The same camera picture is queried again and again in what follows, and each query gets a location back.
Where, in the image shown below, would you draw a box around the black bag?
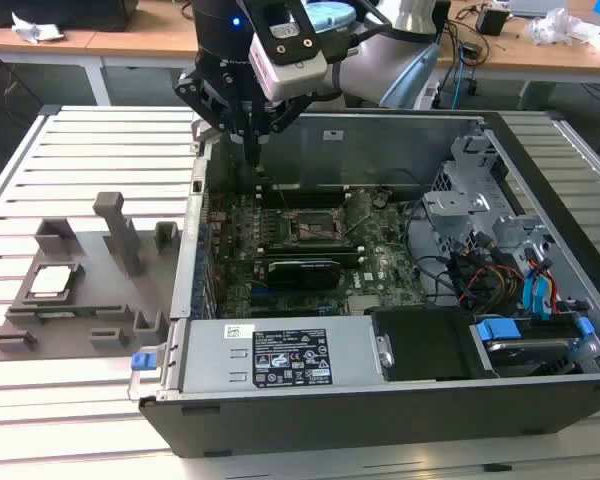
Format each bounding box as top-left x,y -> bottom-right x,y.
0,0 -> 140,32

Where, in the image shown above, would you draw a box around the green motherboard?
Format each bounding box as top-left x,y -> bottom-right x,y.
204,185 -> 431,321

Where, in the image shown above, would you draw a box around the grey parts rack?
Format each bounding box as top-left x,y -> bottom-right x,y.
0,191 -> 184,362

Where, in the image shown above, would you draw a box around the black RAM slot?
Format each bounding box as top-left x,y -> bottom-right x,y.
257,241 -> 356,253
257,183 -> 351,196
262,248 -> 367,266
259,193 -> 349,209

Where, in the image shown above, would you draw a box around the silver chipset heatsink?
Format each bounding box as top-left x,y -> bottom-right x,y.
348,294 -> 382,315

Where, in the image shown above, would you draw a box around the silver metal drive cage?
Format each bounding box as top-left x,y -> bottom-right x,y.
422,132 -> 557,262

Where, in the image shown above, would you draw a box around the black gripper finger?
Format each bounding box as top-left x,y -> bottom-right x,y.
173,64 -> 259,165
253,93 -> 315,165

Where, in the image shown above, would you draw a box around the black plastic shroud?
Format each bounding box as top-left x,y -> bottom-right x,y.
368,305 -> 481,384

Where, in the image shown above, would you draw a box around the silver power supply unit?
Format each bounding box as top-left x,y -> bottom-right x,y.
178,317 -> 384,396

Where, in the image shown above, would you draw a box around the red and yellow wires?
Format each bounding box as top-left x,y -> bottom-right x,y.
459,264 -> 526,306

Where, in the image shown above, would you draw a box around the wooden desk white legs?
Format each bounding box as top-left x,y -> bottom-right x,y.
0,0 -> 201,107
432,0 -> 600,109

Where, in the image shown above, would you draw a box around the grey laptop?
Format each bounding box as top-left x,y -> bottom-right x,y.
508,0 -> 567,16

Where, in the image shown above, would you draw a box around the clear plastic bag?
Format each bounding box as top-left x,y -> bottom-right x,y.
523,7 -> 581,47

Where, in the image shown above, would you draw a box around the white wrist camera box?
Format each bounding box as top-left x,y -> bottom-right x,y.
248,0 -> 330,104

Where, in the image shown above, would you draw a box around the black open PC case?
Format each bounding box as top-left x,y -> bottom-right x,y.
128,106 -> 600,459

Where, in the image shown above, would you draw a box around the black graphics card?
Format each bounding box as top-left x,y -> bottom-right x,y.
261,254 -> 342,292

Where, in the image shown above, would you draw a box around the blue flat data wire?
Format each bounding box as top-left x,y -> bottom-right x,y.
521,272 -> 557,322

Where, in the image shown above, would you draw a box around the white power strip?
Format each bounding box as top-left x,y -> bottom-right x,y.
414,83 -> 441,110

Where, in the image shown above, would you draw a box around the blue disk carrier with disk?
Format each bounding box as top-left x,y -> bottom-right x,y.
468,313 -> 600,380

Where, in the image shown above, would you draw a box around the CPU socket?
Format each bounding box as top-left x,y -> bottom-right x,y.
286,206 -> 345,247

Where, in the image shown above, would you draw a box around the small black box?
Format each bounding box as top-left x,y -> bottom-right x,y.
475,7 -> 510,36

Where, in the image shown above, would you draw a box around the crumpled white paper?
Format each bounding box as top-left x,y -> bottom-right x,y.
10,10 -> 66,42

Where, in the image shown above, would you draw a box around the blue case latch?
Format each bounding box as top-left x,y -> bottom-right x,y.
129,352 -> 157,373

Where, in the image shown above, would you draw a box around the silver CPU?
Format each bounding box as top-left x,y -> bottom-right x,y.
28,263 -> 75,298

